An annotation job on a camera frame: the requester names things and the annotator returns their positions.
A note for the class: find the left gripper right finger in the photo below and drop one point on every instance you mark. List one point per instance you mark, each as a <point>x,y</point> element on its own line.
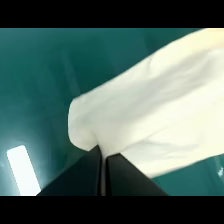
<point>128,180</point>

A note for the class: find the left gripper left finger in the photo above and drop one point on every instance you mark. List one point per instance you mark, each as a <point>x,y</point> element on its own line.
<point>80,178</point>

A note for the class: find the white shirt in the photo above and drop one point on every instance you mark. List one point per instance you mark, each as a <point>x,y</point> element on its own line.
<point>150,110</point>

